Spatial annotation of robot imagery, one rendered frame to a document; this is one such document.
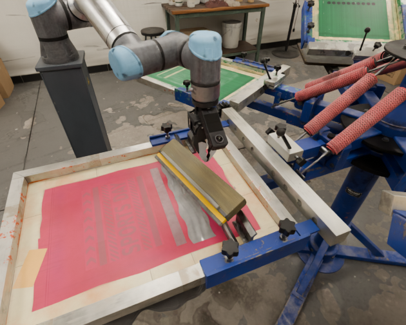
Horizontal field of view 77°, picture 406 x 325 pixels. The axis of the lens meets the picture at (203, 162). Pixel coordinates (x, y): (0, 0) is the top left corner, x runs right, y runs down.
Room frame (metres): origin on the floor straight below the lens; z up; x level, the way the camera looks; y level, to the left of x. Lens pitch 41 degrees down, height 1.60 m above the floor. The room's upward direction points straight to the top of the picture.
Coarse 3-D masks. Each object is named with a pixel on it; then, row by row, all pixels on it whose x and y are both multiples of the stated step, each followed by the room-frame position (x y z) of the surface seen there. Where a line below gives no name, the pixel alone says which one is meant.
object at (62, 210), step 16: (112, 176) 0.66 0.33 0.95; (128, 176) 0.66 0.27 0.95; (144, 176) 0.66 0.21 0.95; (160, 176) 0.66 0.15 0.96; (224, 176) 0.66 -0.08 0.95; (48, 192) 0.58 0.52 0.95; (64, 192) 0.58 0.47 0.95; (80, 192) 0.58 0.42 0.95; (160, 192) 0.58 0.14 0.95; (48, 208) 0.51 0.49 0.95; (64, 208) 0.51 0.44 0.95; (80, 208) 0.51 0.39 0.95; (48, 224) 0.45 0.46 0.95; (64, 224) 0.45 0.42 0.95; (80, 224) 0.45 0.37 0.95
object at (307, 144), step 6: (306, 138) 0.78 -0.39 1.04; (300, 144) 0.74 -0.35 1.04; (306, 144) 0.74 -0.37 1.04; (312, 144) 0.74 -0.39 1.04; (318, 144) 0.74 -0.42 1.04; (306, 150) 0.71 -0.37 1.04; (312, 150) 0.72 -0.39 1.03; (318, 150) 0.73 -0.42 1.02; (306, 156) 0.71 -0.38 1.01; (312, 156) 0.72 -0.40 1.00; (288, 162) 0.68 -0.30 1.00
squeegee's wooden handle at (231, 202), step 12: (168, 144) 0.73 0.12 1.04; (180, 144) 0.72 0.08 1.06; (180, 156) 0.66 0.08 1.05; (192, 156) 0.65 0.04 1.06; (192, 168) 0.60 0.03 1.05; (204, 168) 0.58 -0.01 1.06; (204, 180) 0.54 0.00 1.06; (216, 180) 0.53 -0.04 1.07; (216, 192) 0.49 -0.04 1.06; (228, 192) 0.48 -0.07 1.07; (228, 204) 0.44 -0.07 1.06; (240, 204) 0.44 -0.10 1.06; (228, 216) 0.42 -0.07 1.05
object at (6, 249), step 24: (144, 144) 0.80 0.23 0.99; (48, 168) 0.66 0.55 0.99; (72, 168) 0.68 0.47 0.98; (240, 168) 0.67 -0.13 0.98; (24, 192) 0.57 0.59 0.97; (264, 192) 0.55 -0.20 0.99; (288, 216) 0.46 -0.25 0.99; (0, 240) 0.38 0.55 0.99; (0, 264) 0.31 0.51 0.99; (0, 288) 0.25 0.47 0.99; (144, 288) 0.25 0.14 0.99; (168, 288) 0.25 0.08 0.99; (0, 312) 0.20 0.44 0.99; (72, 312) 0.20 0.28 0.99; (96, 312) 0.20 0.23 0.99; (120, 312) 0.21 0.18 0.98
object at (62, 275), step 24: (168, 216) 0.48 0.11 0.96; (48, 240) 0.40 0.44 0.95; (72, 240) 0.40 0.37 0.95; (168, 240) 0.40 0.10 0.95; (216, 240) 0.40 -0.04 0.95; (48, 264) 0.33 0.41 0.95; (72, 264) 0.33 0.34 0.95; (120, 264) 0.33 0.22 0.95; (144, 264) 0.33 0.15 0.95; (48, 288) 0.27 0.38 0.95; (72, 288) 0.27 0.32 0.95
